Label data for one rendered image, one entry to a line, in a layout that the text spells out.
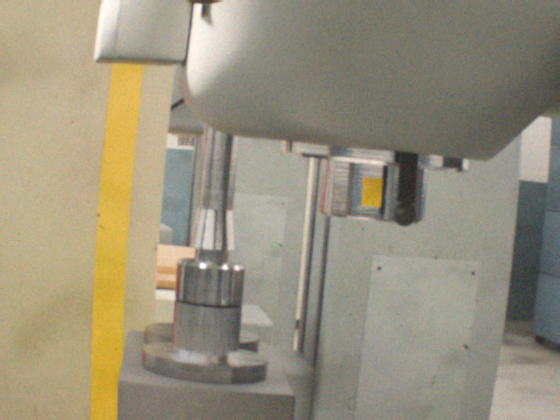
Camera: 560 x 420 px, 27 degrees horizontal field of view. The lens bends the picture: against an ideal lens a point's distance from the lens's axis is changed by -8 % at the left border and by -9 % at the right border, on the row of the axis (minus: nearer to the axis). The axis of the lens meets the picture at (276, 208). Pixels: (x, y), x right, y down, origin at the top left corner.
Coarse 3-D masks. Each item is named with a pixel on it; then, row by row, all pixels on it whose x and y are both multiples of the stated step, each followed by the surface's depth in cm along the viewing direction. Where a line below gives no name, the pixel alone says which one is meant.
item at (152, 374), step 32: (128, 352) 91; (160, 352) 85; (256, 352) 96; (128, 384) 80; (160, 384) 80; (192, 384) 81; (224, 384) 82; (256, 384) 84; (288, 384) 85; (128, 416) 80; (160, 416) 81; (192, 416) 81; (224, 416) 81; (256, 416) 81; (288, 416) 81
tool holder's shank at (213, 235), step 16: (208, 128) 85; (208, 144) 85; (224, 144) 85; (208, 160) 85; (224, 160) 85; (208, 176) 85; (224, 176) 85; (208, 192) 85; (224, 192) 85; (208, 208) 85; (224, 208) 85; (208, 224) 85; (224, 224) 85; (192, 240) 85; (208, 240) 85; (224, 240) 85; (208, 256) 85; (224, 256) 85
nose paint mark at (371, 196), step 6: (366, 180) 53; (372, 180) 53; (378, 180) 53; (366, 186) 53; (372, 186) 53; (378, 186) 53; (366, 192) 53; (372, 192) 53; (378, 192) 53; (366, 198) 53; (372, 198) 53; (378, 198) 53; (366, 204) 53; (372, 204) 53; (378, 204) 53
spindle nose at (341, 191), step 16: (336, 176) 54; (352, 176) 54; (368, 176) 53; (384, 176) 53; (320, 192) 56; (336, 192) 54; (352, 192) 54; (384, 192) 53; (416, 192) 54; (320, 208) 55; (336, 208) 54; (352, 208) 54; (368, 208) 53; (384, 208) 53; (416, 208) 54
